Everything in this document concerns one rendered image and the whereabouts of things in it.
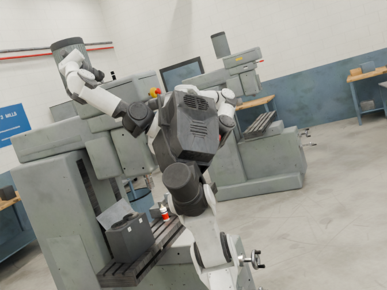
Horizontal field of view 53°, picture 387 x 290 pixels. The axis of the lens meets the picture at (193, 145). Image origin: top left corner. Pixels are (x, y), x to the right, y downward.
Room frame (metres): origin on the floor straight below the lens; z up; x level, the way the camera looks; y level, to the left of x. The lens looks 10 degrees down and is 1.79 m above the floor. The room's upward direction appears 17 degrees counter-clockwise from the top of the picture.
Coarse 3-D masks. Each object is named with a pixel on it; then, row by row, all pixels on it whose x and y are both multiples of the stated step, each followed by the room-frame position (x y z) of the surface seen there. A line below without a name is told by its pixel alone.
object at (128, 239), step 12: (132, 216) 2.05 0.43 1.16; (144, 216) 2.08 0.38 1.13; (120, 228) 1.95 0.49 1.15; (132, 228) 1.98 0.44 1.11; (144, 228) 2.05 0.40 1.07; (108, 240) 1.97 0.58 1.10; (120, 240) 1.93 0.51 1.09; (132, 240) 1.96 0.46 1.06; (144, 240) 2.03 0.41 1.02; (120, 252) 1.94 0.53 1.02; (132, 252) 1.94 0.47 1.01; (144, 252) 2.00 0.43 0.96
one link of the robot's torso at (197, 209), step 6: (198, 198) 1.48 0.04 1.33; (204, 198) 1.50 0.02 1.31; (174, 204) 1.51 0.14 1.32; (180, 204) 1.48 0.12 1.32; (192, 204) 1.47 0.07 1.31; (198, 204) 1.48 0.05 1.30; (204, 204) 1.50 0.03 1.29; (180, 210) 1.51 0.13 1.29; (186, 210) 1.50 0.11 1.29; (192, 210) 1.50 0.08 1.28; (198, 210) 1.51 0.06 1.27
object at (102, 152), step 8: (88, 144) 2.37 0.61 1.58; (96, 144) 2.35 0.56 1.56; (104, 144) 2.32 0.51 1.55; (112, 144) 2.33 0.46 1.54; (88, 152) 2.39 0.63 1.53; (96, 152) 2.36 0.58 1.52; (104, 152) 2.33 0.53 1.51; (112, 152) 2.31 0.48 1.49; (96, 160) 2.37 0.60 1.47; (104, 160) 2.34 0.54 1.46; (112, 160) 2.31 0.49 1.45; (96, 168) 2.38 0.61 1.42; (104, 168) 2.35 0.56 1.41; (112, 168) 2.32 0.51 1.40; (120, 168) 2.33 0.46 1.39; (104, 176) 2.36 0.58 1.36; (112, 176) 2.33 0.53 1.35
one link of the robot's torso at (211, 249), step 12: (204, 192) 1.51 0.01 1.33; (168, 204) 1.53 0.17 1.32; (180, 216) 1.59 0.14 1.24; (204, 216) 1.59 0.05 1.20; (192, 228) 1.60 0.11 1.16; (204, 228) 1.60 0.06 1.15; (216, 228) 1.64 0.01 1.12; (204, 240) 1.62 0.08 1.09; (216, 240) 1.62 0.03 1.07; (204, 252) 1.63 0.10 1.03; (216, 252) 1.63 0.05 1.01; (228, 252) 1.64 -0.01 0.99; (204, 264) 1.64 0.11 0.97; (216, 264) 1.65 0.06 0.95
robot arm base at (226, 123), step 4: (220, 116) 1.87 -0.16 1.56; (224, 116) 1.87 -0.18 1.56; (228, 116) 1.88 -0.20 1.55; (220, 120) 1.84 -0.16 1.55; (224, 120) 1.85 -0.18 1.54; (228, 120) 1.86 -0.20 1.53; (232, 120) 1.87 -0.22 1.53; (220, 124) 1.83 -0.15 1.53; (224, 124) 1.83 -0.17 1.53; (228, 124) 1.83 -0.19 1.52; (232, 124) 1.84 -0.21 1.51; (220, 128) 1.82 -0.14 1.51; (224, 128) 1.81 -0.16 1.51; (228, 128) 1.82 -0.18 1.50; (232, 128) 1.83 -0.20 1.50; (220, 132) 1.82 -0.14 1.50; (224, 132) 1.81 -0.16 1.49; (228, 132) 1.81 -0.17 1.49; (224, 136) 1.81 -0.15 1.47; (220, 140) 1.83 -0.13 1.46; (220, 144) 1.85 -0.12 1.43
